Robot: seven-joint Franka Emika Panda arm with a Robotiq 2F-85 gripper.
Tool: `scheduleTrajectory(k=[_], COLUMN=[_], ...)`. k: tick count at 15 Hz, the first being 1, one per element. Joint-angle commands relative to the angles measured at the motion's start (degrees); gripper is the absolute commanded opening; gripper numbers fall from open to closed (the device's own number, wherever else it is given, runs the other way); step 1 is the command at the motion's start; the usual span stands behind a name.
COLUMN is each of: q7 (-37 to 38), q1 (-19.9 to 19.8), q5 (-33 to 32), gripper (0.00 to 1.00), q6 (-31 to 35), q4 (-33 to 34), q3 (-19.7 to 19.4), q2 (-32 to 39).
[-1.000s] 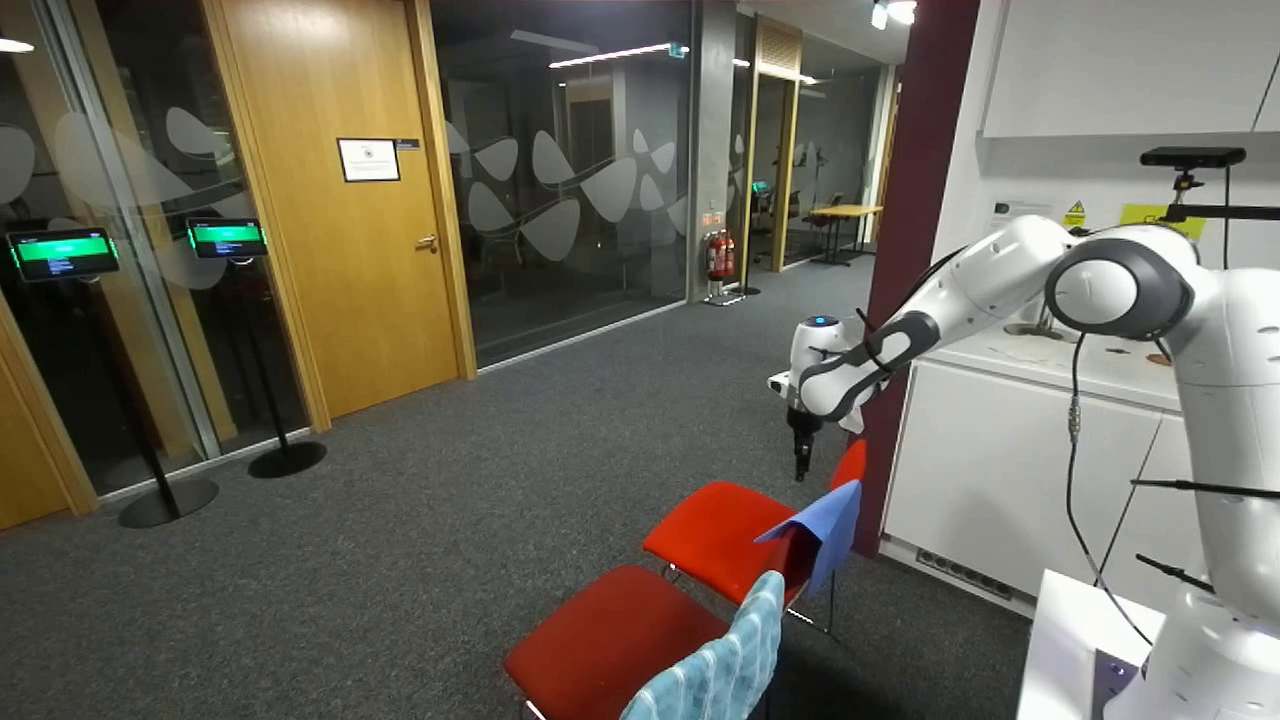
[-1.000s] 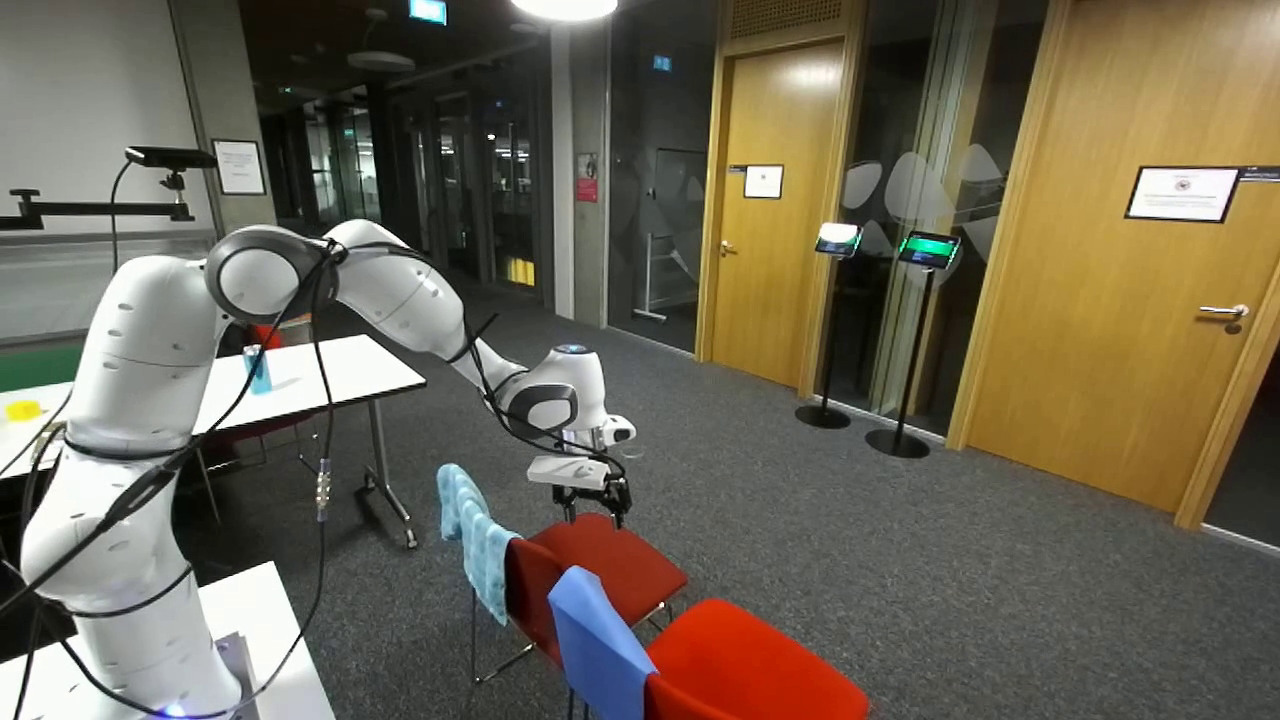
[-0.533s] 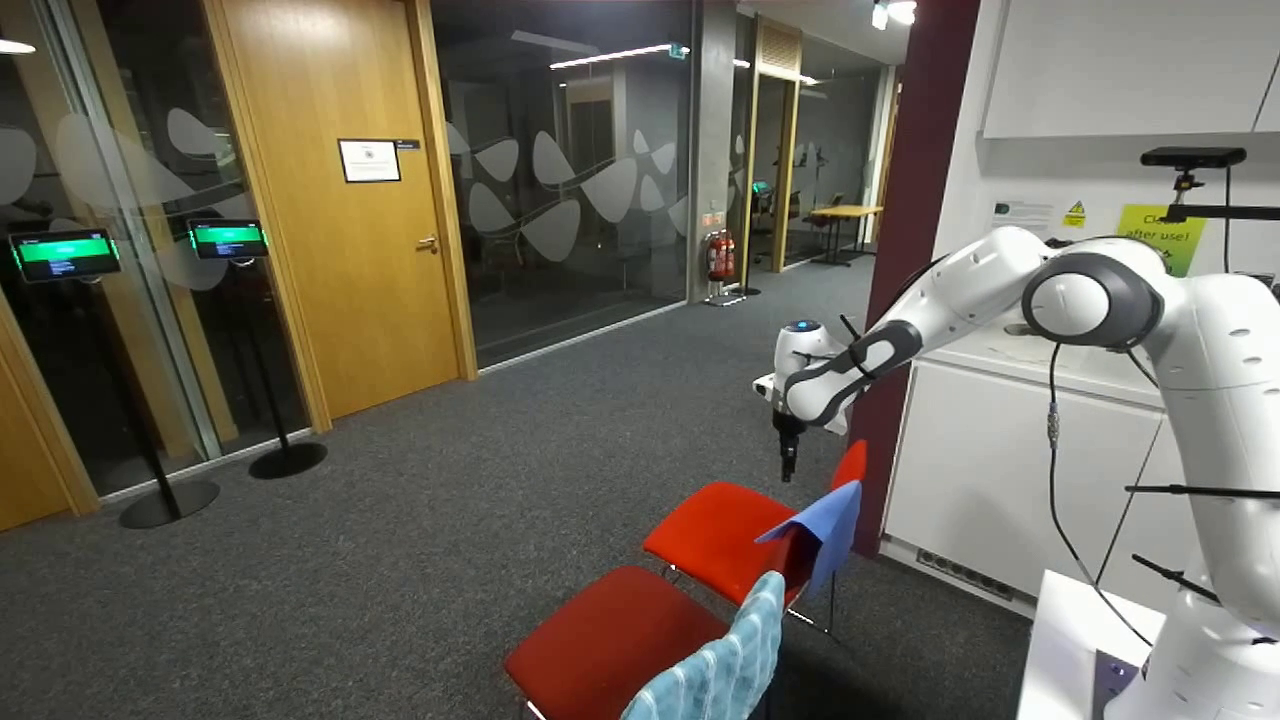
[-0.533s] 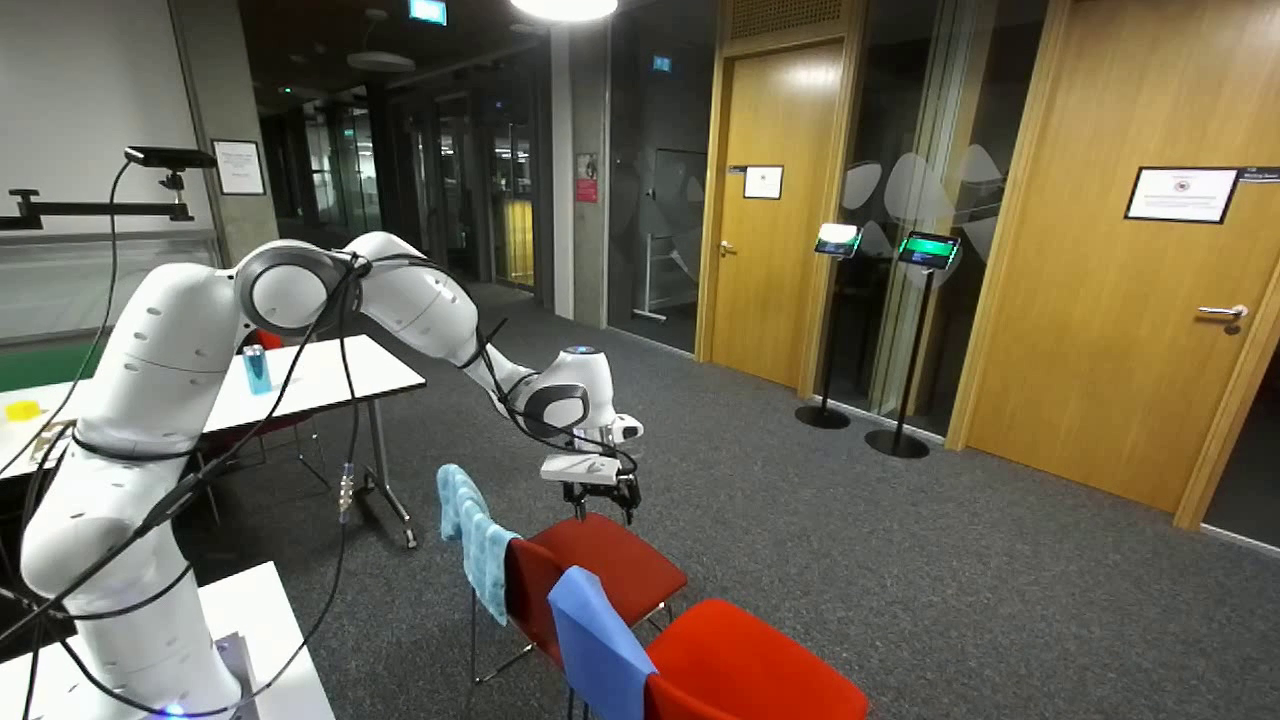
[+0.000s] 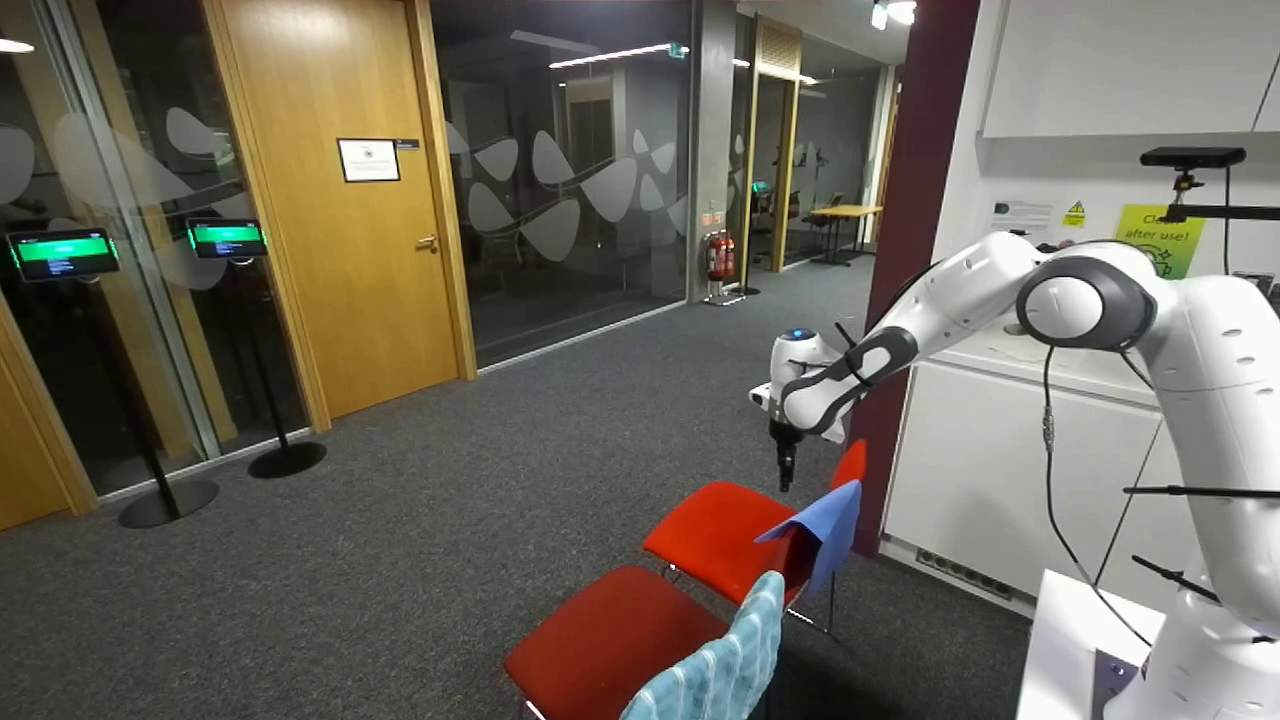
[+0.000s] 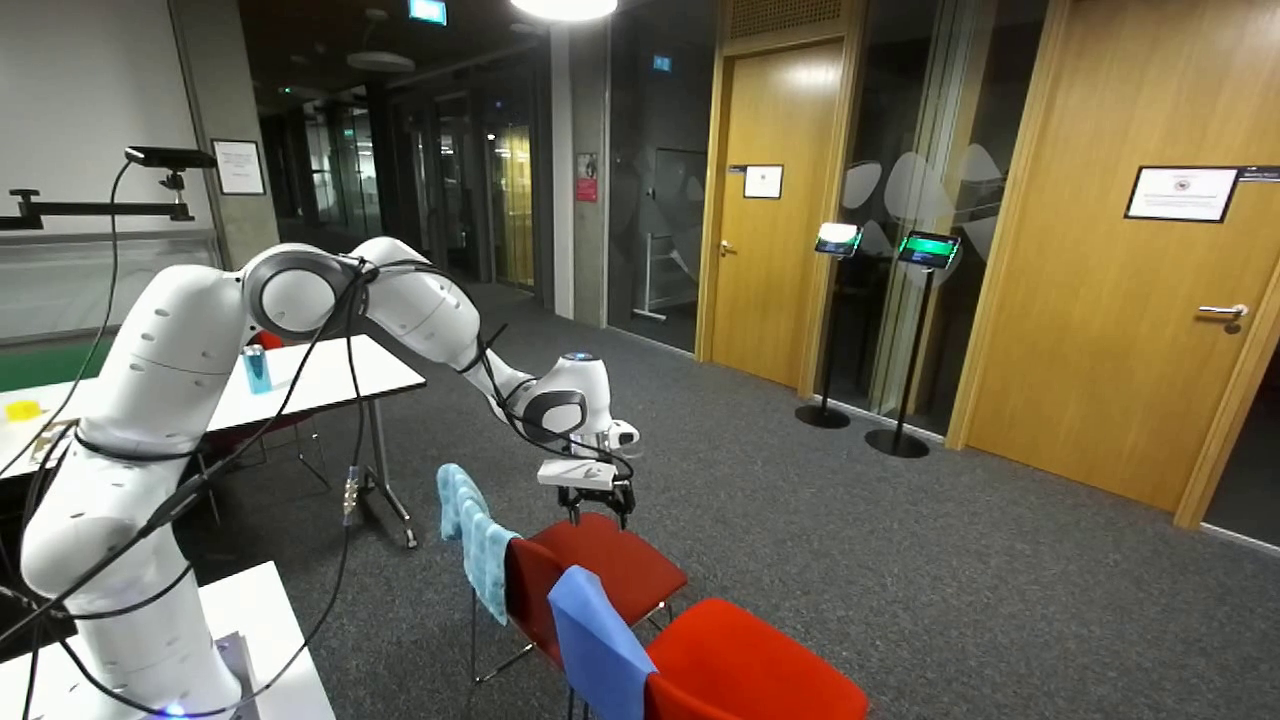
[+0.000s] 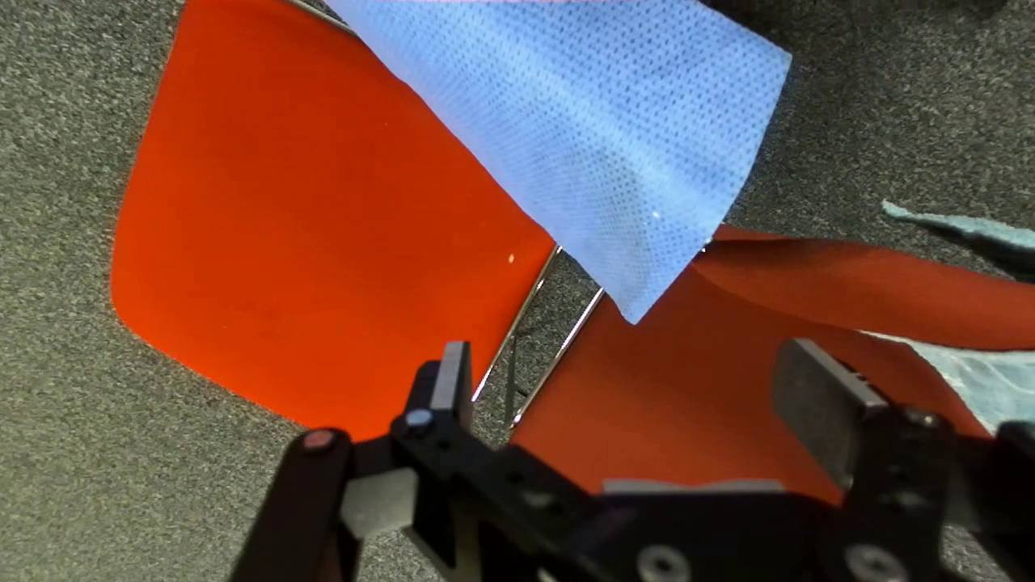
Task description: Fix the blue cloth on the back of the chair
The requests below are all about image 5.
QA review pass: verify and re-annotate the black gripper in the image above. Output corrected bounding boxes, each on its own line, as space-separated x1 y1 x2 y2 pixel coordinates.
768 420 802 493

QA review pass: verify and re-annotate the right green screen stand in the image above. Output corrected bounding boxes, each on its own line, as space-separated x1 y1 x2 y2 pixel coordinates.
185 217 324 479

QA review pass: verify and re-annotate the framed door sign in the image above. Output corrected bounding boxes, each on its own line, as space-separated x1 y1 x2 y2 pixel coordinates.
337 138 401 184

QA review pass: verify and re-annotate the white table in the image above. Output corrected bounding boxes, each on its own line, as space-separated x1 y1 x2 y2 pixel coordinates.
1014 573 1163 720

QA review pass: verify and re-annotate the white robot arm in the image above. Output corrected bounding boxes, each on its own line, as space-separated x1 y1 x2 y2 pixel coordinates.
747 233 1280 720

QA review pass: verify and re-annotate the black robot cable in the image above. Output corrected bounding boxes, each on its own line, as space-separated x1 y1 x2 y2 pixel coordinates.
1037 340 1163 652

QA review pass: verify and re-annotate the black camera on boom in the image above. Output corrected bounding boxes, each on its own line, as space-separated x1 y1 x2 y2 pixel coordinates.
1136 143 1280 228

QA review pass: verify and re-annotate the teal striped towel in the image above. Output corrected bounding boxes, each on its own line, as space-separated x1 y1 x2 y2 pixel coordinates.
620 573 784 720

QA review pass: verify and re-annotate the left green screen stand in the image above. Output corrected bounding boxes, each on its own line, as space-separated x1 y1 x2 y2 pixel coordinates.
3 225 224 534

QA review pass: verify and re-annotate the wooden door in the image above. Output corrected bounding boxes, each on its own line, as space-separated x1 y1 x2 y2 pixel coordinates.
199 0 477 433

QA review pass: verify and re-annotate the green screen stand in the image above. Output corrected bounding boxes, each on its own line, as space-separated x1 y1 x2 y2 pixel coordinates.
185 217 324 479
3 225 224 534

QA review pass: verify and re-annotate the blue cloth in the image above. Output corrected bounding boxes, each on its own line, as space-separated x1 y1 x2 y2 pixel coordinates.
758 479 862 602

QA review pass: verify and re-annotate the red fire extinguisher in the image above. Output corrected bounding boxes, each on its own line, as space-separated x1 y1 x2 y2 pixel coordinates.
709 233 735 282

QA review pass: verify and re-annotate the white cabinet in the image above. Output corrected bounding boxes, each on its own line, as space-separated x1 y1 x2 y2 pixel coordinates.
882 334 1206 610

